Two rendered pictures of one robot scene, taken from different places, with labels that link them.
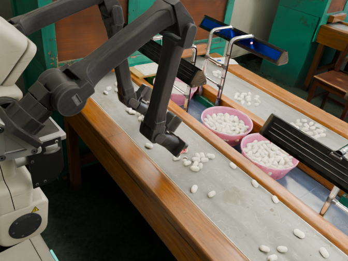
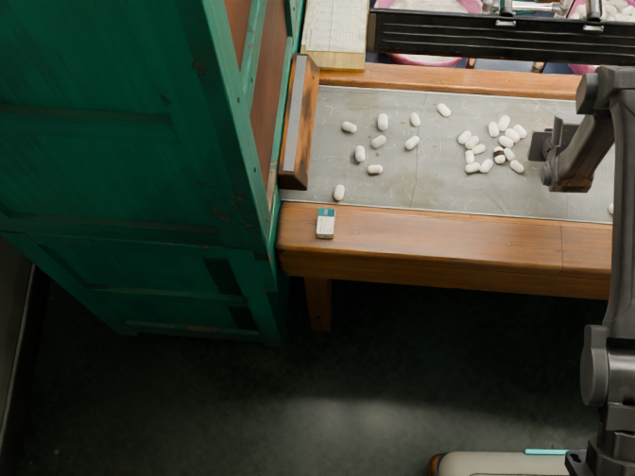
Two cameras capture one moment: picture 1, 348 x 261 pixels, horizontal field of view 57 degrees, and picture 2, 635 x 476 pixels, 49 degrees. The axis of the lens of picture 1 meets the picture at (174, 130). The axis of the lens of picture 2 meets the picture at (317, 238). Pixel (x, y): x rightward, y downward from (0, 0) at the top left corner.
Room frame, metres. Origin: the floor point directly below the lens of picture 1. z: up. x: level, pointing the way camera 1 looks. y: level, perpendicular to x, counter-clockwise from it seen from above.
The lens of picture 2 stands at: (1.09, 0.95, 2.09)
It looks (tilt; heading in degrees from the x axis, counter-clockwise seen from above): 68 degrees down; 320
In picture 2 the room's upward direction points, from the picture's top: 4 degrees counter-clockwise
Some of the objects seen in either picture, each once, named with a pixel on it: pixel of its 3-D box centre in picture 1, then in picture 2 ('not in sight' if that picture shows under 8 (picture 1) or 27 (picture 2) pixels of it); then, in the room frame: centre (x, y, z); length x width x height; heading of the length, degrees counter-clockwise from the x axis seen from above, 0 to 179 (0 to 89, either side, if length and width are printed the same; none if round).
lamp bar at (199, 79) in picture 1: (157, 51); (540, 32); (1.42, 0.13, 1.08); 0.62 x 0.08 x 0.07; 41
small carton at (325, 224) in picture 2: not in sight; (325, 222); (1.51, 0.57, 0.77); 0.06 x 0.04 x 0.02; 131
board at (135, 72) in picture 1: (155, 68); (336, 11); (1.89, 0.17, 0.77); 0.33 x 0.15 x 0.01; 131
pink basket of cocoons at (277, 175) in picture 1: (266, 157); not in sight; (1.19, -0.45, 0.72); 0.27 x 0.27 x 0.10
